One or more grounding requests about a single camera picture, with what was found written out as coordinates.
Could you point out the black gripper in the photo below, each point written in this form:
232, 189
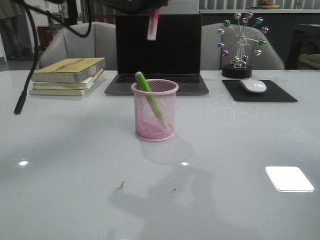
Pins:
134, 6

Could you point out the pink highlighter pen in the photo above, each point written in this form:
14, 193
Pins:
153, 24

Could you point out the green highlighter pen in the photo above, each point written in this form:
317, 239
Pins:
144, 86

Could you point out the pink mesh pen holder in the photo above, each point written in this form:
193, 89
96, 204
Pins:
147, 126

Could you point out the left grey chair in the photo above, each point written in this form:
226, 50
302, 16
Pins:
101, 42

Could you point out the grey chair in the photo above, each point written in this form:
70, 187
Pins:
218, 48
101, 42

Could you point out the grey laptop computer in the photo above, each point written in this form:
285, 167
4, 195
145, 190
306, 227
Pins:
174, 55

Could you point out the yellow top book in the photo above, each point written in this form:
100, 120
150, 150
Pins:
70, 70

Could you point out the red trash bin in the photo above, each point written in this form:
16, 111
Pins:
45, 36

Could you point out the middle white book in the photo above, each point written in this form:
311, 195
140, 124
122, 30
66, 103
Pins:
83, 85

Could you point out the right grey chair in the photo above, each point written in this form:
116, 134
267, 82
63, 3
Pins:
218, 48

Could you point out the ferris wheel desk toy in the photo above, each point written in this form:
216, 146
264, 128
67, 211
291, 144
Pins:
238, 67

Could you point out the bottom book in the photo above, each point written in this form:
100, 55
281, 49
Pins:
59, 92

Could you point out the white computer mouse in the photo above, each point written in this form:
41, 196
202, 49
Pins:
253, 86

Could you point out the black mouse pad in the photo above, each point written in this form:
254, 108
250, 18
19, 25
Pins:
273, 93

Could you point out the beige cushion seat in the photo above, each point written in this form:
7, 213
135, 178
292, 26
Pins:
309, 61

